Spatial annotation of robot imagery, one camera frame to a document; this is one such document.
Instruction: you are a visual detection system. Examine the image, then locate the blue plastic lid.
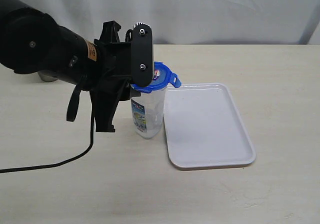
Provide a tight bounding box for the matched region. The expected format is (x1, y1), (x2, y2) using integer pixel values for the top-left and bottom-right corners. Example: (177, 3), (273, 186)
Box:
(131, 61), (182, 94)

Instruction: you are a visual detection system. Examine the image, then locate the white backdrop curtain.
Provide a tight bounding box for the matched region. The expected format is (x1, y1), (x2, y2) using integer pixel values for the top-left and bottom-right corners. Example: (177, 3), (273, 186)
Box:
(20, 0), (320, 45)

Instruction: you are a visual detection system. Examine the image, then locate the stainless steel cup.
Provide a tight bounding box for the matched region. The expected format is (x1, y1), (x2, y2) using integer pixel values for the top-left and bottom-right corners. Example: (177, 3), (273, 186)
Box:
(37, 71), (58, 83)

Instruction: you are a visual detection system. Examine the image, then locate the white rectangular plastic tray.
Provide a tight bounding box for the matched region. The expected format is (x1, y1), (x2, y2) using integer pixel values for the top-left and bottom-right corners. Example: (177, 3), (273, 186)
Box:
(163, 83), (257, 171)

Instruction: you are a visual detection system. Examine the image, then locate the clear plastic container with label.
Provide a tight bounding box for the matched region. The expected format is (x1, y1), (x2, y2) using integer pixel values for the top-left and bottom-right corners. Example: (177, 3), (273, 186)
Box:
(130, 87), (167, 139)

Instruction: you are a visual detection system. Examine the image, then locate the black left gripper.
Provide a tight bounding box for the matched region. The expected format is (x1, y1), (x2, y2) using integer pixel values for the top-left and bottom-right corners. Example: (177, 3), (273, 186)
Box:
(88, 20), (130, 132)

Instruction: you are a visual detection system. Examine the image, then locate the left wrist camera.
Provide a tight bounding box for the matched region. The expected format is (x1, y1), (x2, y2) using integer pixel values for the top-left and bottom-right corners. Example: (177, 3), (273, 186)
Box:
(129, 22), (154, 87)

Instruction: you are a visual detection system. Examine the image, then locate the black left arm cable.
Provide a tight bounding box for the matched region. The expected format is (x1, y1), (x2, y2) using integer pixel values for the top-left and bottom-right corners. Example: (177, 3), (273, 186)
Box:
(0, 81), (126, 174)

